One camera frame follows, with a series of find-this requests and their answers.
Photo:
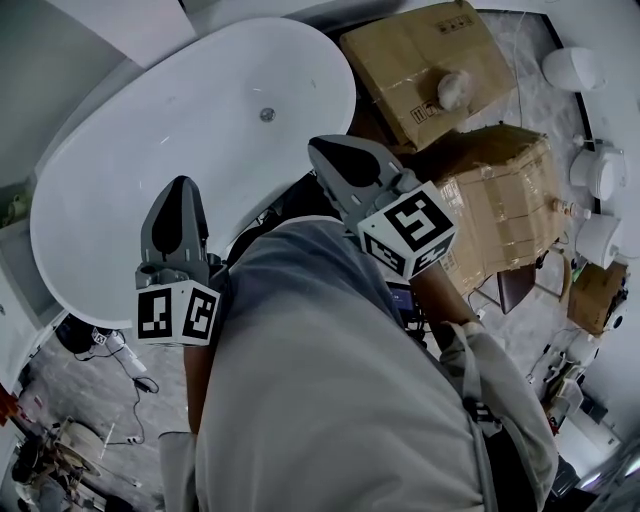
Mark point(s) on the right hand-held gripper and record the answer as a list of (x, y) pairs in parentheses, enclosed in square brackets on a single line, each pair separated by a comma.
[(415, 225)]

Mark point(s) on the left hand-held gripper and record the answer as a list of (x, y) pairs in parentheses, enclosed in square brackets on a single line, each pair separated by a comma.
[(160, 315)]

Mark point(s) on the person's left forearm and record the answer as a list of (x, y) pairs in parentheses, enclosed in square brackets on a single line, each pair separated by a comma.
[(197, 390)]

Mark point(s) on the person's right forearm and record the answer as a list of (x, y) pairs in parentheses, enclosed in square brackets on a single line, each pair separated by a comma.
[(442, 305)]

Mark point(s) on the white bathtub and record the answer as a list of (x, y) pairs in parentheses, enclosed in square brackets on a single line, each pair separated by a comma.
[(150, 150)]

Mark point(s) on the plain brown cardboard box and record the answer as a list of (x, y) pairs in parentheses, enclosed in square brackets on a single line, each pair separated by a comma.
[(400, 60)]

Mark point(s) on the white fluffy ball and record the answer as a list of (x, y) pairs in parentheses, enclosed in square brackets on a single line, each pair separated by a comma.
[(455, 90)]

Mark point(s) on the large taped cardboard box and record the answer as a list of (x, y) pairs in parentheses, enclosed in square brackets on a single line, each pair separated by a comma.
[(500, 200)]

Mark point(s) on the black equipment bundle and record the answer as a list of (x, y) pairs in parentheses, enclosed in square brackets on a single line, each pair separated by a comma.
[(70, 332)]

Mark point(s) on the black power adapter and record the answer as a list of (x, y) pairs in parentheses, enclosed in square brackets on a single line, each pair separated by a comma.
[(145, 385)]

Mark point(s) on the small green pot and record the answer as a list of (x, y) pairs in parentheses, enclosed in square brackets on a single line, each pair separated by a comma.
[(17, 206)]

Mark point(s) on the white power strip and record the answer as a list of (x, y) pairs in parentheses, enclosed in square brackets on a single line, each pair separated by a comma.
[(481, 314)]

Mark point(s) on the brown seat chair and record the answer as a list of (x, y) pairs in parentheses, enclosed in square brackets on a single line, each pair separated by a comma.
[(515, 292)]

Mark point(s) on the small white bottle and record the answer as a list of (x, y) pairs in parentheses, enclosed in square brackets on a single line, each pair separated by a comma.
[(571, 209)]

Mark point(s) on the person's grey shirt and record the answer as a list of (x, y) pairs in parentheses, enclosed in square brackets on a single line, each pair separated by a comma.
[(325, 400)]

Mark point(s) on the beige round spool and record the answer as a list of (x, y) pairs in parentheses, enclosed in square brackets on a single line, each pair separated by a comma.
[(80, 442)]

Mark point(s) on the small cardboard box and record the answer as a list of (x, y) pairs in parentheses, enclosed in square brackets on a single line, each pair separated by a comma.
[(595, 300)]

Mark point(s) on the pile of mixed clutter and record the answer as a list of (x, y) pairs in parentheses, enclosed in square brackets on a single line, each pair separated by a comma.
[(35, 480)]

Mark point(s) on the white round camera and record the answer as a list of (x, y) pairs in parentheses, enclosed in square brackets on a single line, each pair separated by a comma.
[(618, 318)]

